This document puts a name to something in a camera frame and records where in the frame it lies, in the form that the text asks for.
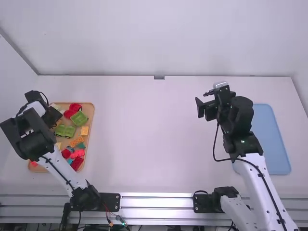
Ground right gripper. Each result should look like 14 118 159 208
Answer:
195 87 237 122

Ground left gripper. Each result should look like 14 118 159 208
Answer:
42 106 64 129

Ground pale yellow toy brick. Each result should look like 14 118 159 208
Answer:
49 103 64 116

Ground green wheeled toy brick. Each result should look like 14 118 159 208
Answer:
53 124 77 141

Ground red wheeled toy brick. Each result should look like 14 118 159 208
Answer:
63 103 84 120

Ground light green toy brick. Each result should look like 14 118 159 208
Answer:
70 110 90 127

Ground orange toy brick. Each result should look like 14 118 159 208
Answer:
70 136 85 148

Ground tan tray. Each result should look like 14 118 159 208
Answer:
27 102 95 174

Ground pile of toy bricks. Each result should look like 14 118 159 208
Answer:
61 141 87 172

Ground blue mat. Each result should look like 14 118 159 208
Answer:
250 103 292 176

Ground silver rails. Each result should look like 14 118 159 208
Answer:
0 192 308 227

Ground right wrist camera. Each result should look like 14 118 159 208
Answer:
213 81 230 90

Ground black cable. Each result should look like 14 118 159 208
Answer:
212 121 235 163

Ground thin red wire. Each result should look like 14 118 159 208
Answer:
103 203 114 225

